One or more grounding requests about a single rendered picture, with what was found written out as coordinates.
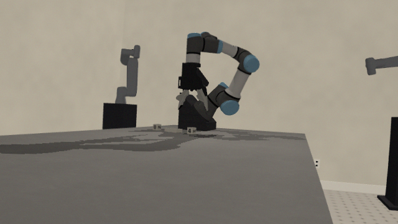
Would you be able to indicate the beige rectangular tray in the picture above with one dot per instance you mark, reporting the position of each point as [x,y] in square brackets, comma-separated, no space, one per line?
[173,130]

